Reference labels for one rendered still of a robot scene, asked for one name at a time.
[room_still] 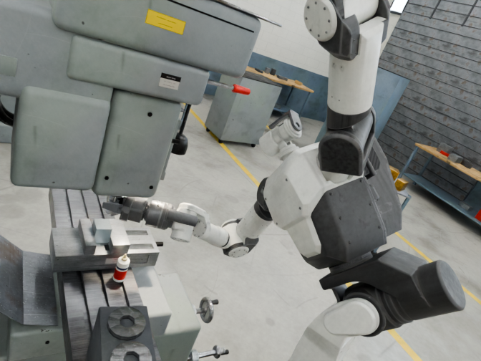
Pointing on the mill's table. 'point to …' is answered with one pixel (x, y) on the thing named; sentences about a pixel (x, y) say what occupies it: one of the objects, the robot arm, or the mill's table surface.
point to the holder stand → (122, 335)
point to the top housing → (167, 29)
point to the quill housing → (135, 144)
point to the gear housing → (134, 71)
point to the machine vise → (97, 249)
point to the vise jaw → (118, 238)
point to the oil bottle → (121, 268)
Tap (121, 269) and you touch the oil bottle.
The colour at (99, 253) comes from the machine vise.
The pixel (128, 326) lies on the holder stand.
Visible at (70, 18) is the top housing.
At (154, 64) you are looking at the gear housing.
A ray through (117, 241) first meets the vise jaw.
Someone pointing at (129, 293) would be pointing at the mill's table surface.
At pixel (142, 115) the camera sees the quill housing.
